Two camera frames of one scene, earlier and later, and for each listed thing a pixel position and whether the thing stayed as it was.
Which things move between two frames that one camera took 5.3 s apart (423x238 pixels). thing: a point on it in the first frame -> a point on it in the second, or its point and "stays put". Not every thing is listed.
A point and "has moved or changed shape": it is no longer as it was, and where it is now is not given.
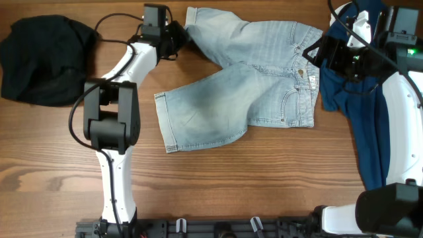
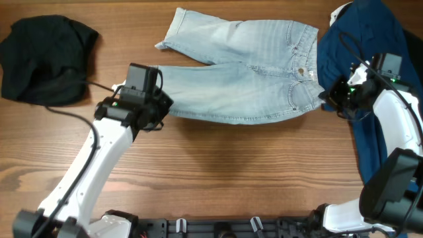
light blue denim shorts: (265, 79) has moved or changed shape
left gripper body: (174, 38) -> (160, 104)
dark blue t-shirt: (363, 100) stays put
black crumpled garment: (45, 59) stays put
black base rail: (219, 227) stays put
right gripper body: (351, 63) -> (344, 96)
